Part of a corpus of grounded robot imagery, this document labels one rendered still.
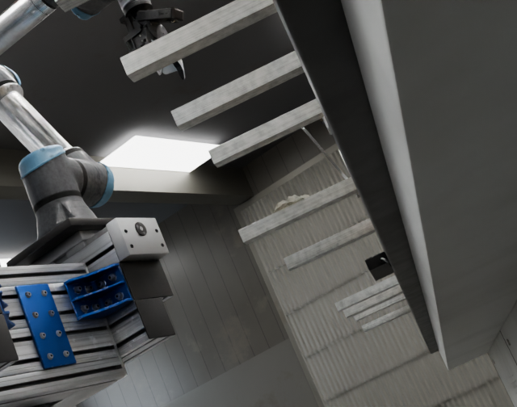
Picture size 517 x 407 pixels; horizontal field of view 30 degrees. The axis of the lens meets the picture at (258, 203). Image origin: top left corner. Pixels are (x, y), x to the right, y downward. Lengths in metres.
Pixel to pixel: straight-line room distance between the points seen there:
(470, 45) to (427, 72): 0.03
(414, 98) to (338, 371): 8.64
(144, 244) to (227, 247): 7.74
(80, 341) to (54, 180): 0.42
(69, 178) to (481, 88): 1.72
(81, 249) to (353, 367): 7.11
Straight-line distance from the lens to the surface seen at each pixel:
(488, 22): 0.54
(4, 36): 2.46
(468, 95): 0.64
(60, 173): 2.27
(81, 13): 2.49
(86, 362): 2.02
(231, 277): 9.82
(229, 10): 1.35
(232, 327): 9.86
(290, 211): 2.02
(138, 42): 2.36
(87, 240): 2.16
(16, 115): 2.54
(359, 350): 9.08
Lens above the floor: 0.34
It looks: 16 degrees up
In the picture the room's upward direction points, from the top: 24 degrees counter-clockwise
